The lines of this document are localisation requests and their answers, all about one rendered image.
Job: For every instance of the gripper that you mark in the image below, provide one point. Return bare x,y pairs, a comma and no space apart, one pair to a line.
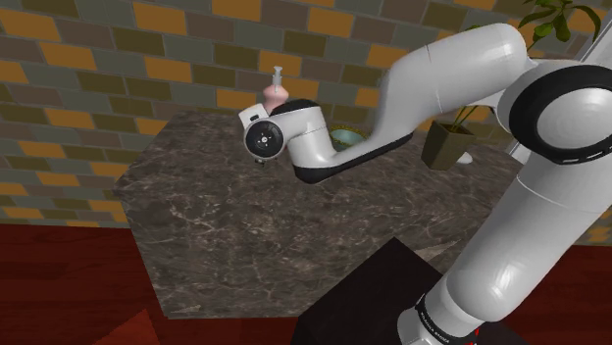
261,162

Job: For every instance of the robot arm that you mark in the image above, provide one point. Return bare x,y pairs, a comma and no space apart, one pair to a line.
516,229

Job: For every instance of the pink soap dispenser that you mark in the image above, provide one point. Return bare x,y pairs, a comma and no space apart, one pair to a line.
274,99

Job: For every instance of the teal bowl with gold rim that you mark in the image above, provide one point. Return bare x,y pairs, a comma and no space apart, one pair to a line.
345,139

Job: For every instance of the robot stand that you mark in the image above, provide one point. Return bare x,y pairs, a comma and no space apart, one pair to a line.
363,296

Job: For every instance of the potted plant in olive pot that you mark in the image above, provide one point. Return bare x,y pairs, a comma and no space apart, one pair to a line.
444,145

